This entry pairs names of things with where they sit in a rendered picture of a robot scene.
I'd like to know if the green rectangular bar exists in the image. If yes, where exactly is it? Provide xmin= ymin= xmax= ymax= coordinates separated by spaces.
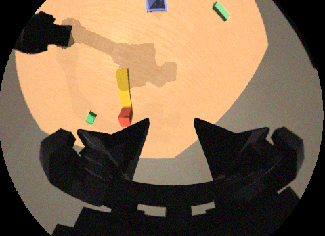
xmin=86 ymin=112 xmax=97 ymax=126

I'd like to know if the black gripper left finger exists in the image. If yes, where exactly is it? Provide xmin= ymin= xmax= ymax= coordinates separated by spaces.
xmin=76 ymin=118 xmax=150 ymax=181

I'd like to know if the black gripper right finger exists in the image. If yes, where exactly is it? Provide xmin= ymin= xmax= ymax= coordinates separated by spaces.
xmin=194 ymin=117 xmax=269 ymax=180

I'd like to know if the light green rectangular block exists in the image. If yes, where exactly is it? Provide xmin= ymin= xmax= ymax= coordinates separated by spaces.
xmin=212 ymin=1 xmax=230 ymax=21

